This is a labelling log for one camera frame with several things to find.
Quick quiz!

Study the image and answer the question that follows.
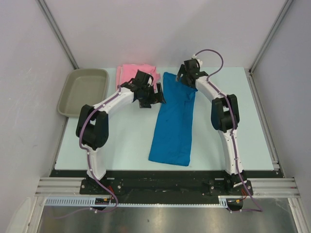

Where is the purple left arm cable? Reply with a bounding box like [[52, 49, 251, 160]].
[[43, 77, 156, 219]]

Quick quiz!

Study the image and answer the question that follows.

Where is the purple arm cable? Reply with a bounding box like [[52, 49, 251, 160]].
[[43, 77, 156, 219], [193, 49, 263, 213]]

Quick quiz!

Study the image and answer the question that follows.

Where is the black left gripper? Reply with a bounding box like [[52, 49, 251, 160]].
[[139, 83, 166, 109]]

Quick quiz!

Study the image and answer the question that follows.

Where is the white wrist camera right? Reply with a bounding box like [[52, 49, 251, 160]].
[[192, 54, 203, 67]]

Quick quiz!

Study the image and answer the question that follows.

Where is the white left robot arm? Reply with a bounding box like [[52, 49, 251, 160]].
[[76, 70, 166, 194]]

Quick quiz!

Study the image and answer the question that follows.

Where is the white slotted cable duct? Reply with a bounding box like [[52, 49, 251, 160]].
[[45, 197, 227, 208]]

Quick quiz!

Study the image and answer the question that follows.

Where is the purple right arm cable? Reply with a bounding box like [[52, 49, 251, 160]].
[[193, 49, 263, 213]]

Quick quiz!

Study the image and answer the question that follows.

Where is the aluminium corner post left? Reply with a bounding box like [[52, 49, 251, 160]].
[[36, 0, 79, 69]]

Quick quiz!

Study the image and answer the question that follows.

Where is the aluminium corner post right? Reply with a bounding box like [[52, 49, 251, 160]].
[[248, 0, 295, 75]]

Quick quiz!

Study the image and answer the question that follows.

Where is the aluminium corner post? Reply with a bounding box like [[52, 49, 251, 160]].
[[36, 0, 79, 69], [248, 0, 295, 75]]

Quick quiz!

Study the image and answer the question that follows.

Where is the beige plastic tray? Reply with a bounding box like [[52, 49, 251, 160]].
[[57, 68, 109, 118]]

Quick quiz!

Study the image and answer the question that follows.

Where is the pink folded t shirt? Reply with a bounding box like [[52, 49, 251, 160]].
[[115, 64, 160, 89]]

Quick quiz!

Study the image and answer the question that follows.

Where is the blue t shirt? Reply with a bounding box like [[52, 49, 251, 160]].
[[149, 72, 196, 166]]

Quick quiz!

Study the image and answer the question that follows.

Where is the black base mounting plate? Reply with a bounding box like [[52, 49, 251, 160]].
[[50, 170, 253, 196]]

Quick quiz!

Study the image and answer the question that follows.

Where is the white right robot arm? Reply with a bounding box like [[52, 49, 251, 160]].
[[176, 56, 247, 195]]

